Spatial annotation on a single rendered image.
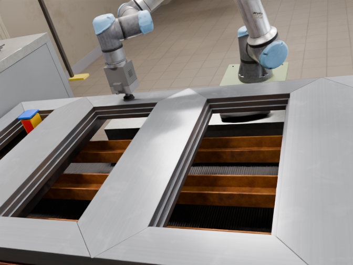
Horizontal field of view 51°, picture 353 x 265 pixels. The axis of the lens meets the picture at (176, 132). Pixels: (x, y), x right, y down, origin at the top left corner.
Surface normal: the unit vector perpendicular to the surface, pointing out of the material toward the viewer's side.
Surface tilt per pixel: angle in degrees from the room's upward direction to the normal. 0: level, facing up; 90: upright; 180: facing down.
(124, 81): 90
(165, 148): 0
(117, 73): 90
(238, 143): 90
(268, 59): 100
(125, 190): 0
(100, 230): 0
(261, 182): 90
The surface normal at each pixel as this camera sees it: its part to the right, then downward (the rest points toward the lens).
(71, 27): 0.92, -0.01
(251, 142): -0.29, 0.55
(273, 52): 0.33, 0.58
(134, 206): -0.23, -0.83
